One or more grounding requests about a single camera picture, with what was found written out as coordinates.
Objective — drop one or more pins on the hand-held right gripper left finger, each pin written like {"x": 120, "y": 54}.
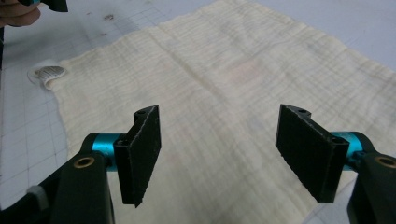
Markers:
{"x": 140, "y": 155}

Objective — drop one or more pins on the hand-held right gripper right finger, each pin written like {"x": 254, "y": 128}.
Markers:
{"x": 311, "y": 155}

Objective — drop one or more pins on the cream muslin cloth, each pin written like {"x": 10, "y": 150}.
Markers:
{"x": 218, "y": 77}

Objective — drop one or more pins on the white grid mat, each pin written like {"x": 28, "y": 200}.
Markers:
{"x": 31, "y": 140}

